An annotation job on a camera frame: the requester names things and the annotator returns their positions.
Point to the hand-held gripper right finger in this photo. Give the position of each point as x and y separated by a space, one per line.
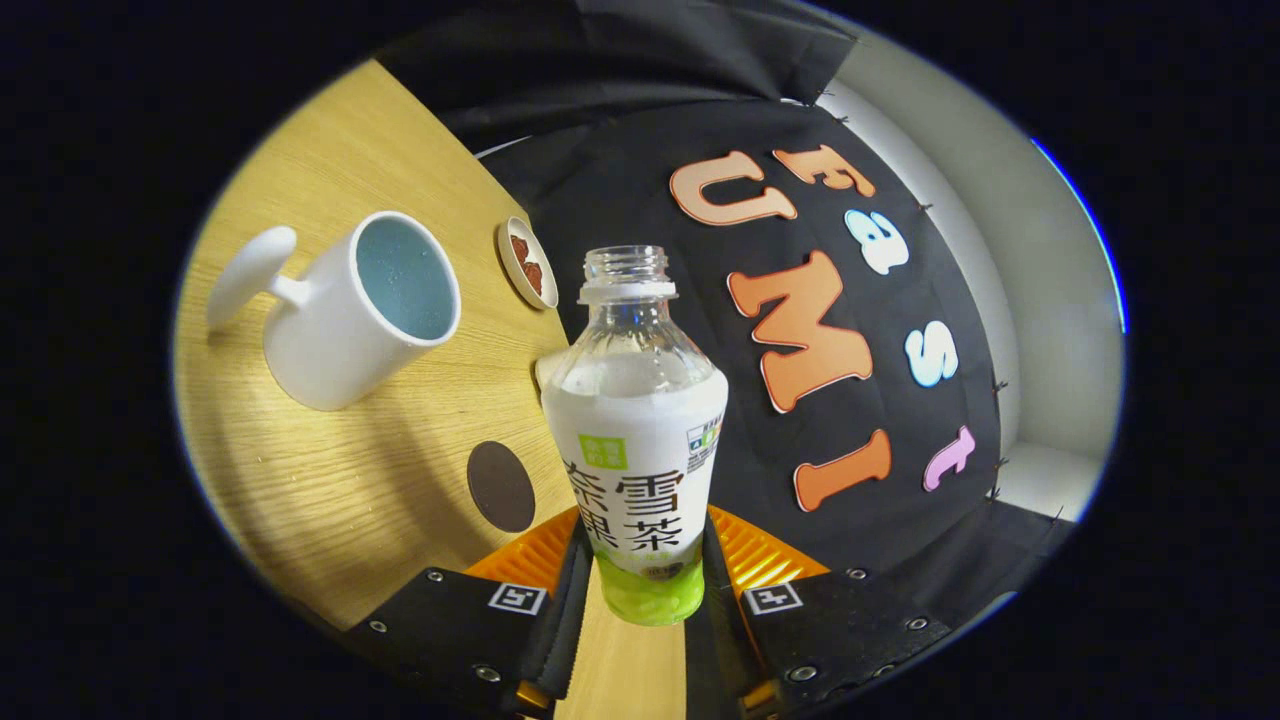
830 630

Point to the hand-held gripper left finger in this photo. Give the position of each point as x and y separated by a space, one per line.
460 630

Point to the dark brown round coaster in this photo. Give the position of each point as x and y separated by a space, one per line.
501 487

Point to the clear juice bottle white label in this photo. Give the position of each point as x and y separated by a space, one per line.
635 430

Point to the wooden table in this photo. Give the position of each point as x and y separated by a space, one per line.
380 480

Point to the cream white kitchen appliance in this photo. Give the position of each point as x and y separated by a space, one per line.
547 372

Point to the brown food piece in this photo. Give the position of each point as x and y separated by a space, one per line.
533 277
519 249

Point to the white round plate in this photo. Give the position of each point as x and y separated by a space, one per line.
507 262

